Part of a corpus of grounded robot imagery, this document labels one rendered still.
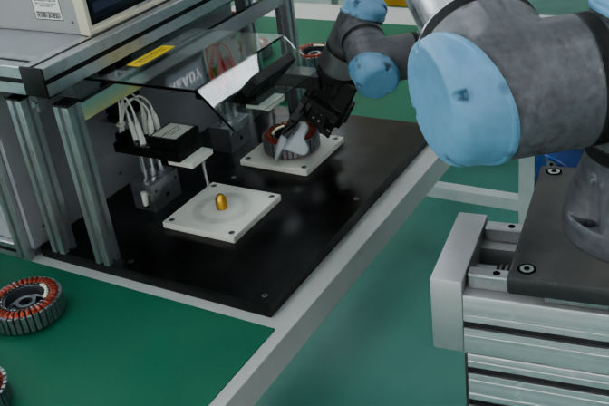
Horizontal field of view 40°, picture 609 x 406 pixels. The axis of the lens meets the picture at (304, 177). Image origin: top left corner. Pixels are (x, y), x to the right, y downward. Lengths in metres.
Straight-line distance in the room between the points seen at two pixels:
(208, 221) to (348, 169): 0.29
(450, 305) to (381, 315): 1.57
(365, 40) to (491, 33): 0.68
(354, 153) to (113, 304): 0.56
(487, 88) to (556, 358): 0.32
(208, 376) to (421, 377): 1.15
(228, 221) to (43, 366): 0.39
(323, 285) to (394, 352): 1.05
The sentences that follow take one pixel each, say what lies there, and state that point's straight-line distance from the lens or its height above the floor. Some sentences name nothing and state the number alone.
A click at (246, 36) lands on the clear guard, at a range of 1.39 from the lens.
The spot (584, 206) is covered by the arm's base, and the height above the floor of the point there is 1.07.
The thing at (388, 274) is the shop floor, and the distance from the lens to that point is 2.60.
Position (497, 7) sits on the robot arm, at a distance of 0.74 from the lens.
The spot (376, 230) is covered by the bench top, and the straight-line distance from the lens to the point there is 1.40.
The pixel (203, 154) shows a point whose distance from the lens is 1.43.
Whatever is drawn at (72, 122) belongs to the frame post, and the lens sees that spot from 1.28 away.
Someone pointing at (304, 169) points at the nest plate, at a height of 0.78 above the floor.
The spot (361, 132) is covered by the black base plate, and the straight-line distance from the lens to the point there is 1.69.
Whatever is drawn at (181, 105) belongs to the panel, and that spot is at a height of 0.85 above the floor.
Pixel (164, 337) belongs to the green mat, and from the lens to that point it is 1.24.
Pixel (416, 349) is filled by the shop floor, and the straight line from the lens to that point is 2.31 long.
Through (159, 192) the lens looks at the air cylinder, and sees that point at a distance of 1.51.
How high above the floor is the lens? 1.49
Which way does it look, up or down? 28 degrees down
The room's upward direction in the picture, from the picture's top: 8 degrees counter-clockwise
